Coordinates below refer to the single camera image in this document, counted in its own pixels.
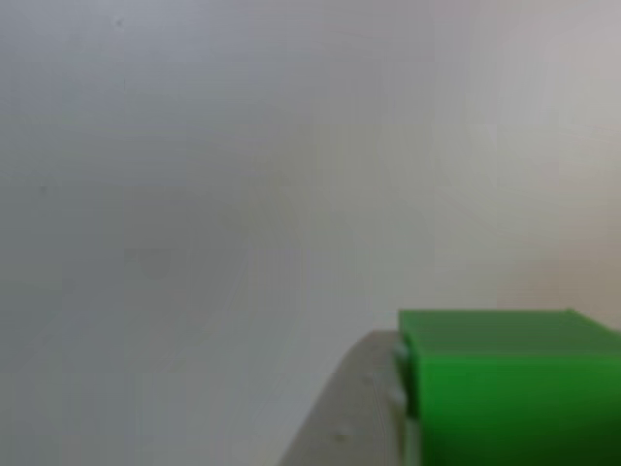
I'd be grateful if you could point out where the green cube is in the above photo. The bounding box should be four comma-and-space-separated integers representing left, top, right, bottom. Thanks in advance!
396, 307, 621, 466

